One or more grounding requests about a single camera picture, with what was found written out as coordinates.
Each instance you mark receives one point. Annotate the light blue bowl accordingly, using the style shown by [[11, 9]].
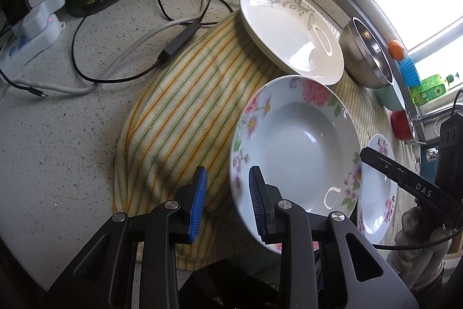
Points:
[[389, 99]]

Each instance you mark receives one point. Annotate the red steel bowl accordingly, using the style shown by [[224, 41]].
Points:
[[399, 124]]

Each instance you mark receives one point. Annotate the large floral plate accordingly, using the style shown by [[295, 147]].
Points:
[[300, 139]]

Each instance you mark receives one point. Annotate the white plate with leaf print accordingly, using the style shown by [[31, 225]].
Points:
[[289, 34]]

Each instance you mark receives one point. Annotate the chrome faucet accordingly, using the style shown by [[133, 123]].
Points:
[[430, 117]]

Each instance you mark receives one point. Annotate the plain steel bowl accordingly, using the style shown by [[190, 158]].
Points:
[[358, 55]]

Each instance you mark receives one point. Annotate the small floral plate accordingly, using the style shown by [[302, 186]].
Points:
[[376, 200]]

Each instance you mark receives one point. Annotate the yellow striped cloth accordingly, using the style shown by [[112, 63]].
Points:
[[181, 113]]

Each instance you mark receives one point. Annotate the white power strip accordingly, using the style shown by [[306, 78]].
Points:
[[25, 48]]

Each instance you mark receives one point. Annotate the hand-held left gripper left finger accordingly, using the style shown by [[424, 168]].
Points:
[[199, 200]]

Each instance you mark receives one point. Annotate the blue fluted cup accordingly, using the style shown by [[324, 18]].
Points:
[[409, 72]]

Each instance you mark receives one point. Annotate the tangerine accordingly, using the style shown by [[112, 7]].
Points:
[[396, 49]]

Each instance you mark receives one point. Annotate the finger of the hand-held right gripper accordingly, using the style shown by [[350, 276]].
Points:
[[383, 164]]

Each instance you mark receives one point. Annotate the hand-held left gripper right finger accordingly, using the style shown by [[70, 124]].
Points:
[[256, 200]]

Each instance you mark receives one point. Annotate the person's right hand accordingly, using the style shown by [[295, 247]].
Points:
[[416, 240]]

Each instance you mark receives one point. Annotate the green bottle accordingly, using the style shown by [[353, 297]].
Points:
[[430, 90]]

